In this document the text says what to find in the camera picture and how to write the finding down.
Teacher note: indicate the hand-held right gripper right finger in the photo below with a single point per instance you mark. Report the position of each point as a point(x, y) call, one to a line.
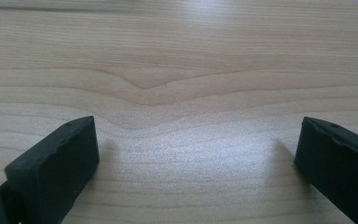
point(341, 165)

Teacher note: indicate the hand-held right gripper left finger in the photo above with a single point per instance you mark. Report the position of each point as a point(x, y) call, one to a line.
point(52, 168)

